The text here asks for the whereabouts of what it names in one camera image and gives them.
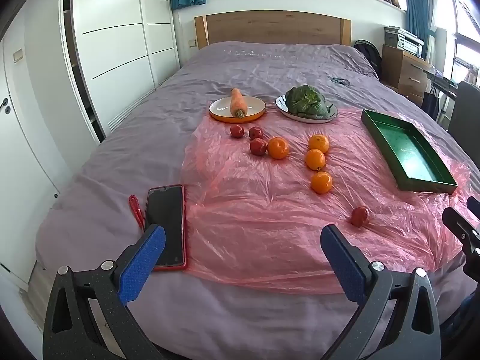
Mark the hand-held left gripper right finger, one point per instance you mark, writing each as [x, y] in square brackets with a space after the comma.
[343, 262]

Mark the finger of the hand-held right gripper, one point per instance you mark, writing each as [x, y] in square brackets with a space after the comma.
[459, 225]
[474, 204]

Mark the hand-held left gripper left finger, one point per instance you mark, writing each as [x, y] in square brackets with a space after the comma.
[144, 262]

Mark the small red apple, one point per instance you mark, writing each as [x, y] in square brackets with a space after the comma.
[256, 132]
[258, 146]
[360, 216]
[236, 131]

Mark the orange mandarin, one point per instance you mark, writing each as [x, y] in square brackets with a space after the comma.
[318, 143]
[321, 182]
[315, 159]
[278, 147]

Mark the green metal tray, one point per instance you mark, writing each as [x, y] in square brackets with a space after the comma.
[408, 150]

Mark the phone in red case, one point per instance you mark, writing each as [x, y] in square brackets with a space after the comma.
[165, 213]

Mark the grey chair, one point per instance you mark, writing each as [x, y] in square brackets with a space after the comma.
[465, 112]

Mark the blue trouser leg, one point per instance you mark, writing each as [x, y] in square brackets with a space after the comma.
[463, 318]

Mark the pink plastic sheet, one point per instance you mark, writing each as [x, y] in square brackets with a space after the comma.
[255, 213]

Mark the dark blue bag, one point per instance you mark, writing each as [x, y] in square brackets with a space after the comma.
[431, 103]

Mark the desk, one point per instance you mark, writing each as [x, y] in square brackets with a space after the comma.
[442, 80]

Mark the wooden dresser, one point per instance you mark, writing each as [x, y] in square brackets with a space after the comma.
[403, 71]

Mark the shiny metal plate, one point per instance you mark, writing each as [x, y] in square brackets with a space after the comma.
[282, 108]

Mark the green bok choy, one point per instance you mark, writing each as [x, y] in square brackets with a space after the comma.
[305, 99]

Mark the white door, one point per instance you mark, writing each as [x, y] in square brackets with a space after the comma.
[22, 146]

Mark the orange rimmed plate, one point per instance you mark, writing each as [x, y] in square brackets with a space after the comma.
[221, 109]

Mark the grey printer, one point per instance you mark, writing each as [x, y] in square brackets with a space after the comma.
[403, 41]

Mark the black backpack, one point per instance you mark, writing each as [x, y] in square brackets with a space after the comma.
[369, 58]

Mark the carrot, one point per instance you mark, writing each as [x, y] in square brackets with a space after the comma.
[237, 101]

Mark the white wardrobe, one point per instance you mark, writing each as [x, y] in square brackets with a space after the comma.
[112, 45]

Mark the wooden headboard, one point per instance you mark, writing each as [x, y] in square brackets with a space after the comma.
[270, 26]

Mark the wall socket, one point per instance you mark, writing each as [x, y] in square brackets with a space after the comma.
[192, 43]

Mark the wall switch plate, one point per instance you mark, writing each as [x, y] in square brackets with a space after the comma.
[18, 55]

